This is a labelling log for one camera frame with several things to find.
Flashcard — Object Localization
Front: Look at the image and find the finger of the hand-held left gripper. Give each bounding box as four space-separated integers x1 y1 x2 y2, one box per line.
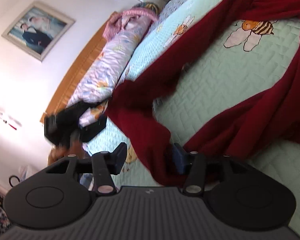
79 116 108 142

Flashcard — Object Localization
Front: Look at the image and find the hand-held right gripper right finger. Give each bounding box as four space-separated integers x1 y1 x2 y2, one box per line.
172 142 251 197

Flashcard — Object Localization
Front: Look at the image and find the framed portrait photo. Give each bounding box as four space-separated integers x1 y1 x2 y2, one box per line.
1 0 77 63

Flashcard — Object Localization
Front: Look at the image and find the floral long pillow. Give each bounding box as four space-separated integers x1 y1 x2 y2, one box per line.
65 17 150 130

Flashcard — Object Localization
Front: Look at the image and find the pink knit cloth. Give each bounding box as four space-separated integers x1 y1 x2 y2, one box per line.
102 7 158 40

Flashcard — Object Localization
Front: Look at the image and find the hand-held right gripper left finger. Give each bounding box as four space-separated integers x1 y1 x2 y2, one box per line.
46 142 128 197

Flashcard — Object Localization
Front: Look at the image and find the mint quilted bedspread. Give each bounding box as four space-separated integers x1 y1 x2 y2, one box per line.
82 0 300 238

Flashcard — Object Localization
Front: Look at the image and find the red knit garment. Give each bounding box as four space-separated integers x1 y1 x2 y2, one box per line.
107 0 300 188

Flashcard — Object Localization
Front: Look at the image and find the wooden headboard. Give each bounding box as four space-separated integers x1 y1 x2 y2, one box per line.
40 11 118 124

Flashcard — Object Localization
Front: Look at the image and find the white plastic bag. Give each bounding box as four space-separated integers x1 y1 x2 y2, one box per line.
17 165 38 183

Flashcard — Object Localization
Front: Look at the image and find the patterned teal pillow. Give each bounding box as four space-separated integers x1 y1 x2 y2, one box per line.
134 2 160 15

